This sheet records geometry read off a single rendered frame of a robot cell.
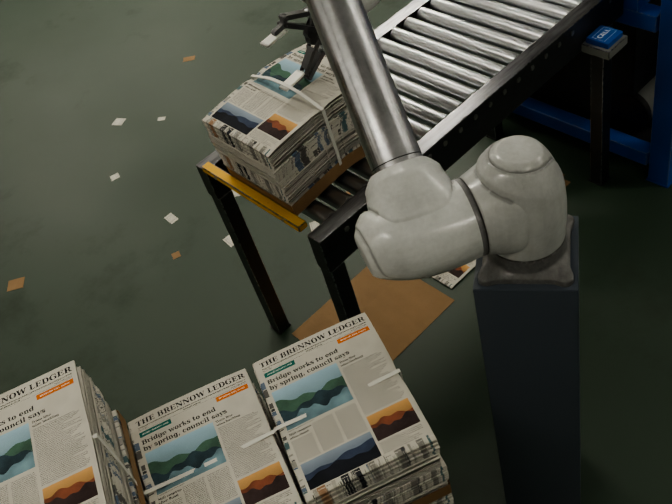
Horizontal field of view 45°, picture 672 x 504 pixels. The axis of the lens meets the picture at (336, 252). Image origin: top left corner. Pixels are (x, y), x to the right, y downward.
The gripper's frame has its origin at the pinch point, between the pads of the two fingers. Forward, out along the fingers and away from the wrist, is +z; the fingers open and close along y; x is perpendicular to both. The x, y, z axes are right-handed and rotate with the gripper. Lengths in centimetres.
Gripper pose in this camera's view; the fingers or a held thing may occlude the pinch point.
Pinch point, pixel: (276, 64)
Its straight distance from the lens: 211.4
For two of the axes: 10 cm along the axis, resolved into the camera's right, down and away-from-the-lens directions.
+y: 2.9, 6.1, 7.4
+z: -6.8, 6.7, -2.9
